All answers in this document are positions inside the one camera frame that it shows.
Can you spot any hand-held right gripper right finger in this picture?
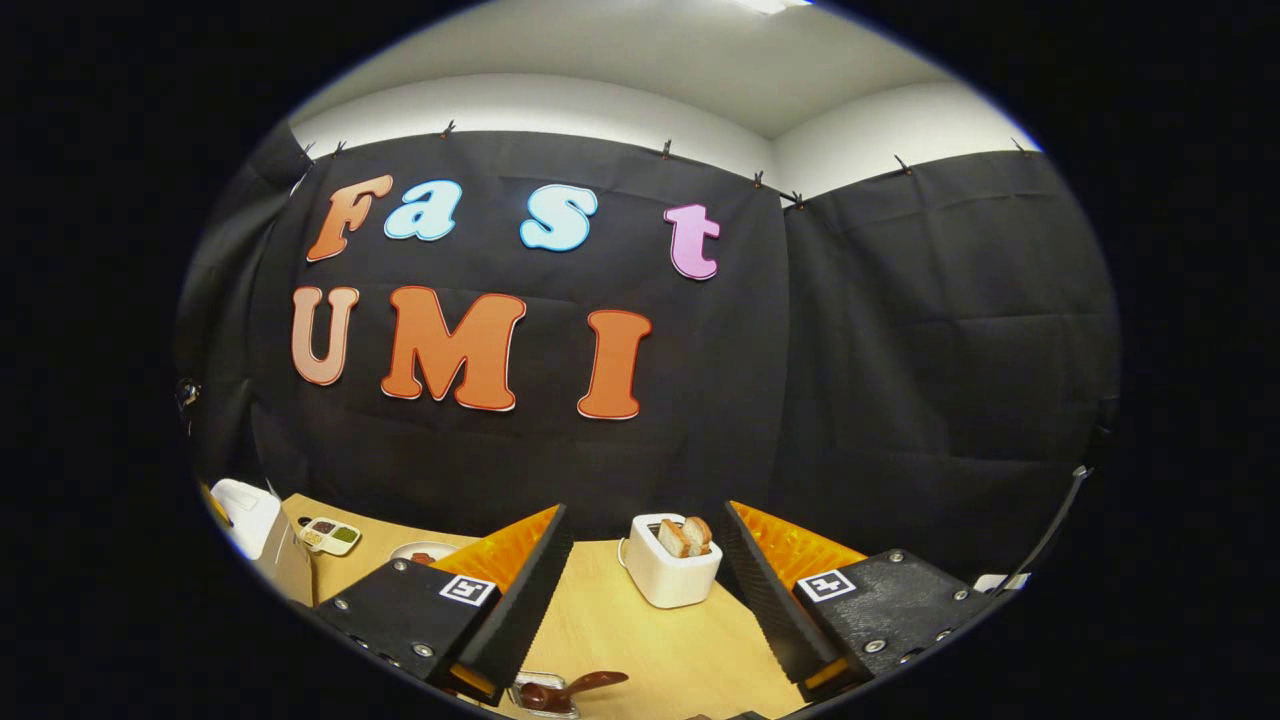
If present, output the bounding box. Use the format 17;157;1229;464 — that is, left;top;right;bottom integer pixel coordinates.
720;500;1004;703

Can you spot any white divided seasoning dish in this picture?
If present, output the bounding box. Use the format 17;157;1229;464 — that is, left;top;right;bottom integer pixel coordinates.
298;516;362;557

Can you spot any white toaster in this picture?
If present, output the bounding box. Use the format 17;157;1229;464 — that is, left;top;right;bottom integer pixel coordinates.
619;513;724;610

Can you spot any black backdrop cloth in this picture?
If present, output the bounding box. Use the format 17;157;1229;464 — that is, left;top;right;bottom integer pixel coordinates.
175;120;1121;593

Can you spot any row of small cloth clips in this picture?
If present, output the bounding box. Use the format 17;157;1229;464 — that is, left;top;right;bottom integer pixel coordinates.
298;120;1032;210

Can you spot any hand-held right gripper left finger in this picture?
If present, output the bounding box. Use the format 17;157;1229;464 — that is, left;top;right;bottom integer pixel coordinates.
312;503;576;706

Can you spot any brown wooden spoon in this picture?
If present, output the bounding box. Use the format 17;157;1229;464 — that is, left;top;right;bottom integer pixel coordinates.
519;670;630;714

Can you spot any white round plate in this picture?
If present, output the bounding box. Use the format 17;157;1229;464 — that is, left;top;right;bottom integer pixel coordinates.
389;541;462;567

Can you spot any white rice cooker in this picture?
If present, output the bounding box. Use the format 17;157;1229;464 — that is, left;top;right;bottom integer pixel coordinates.
210;478;316;608

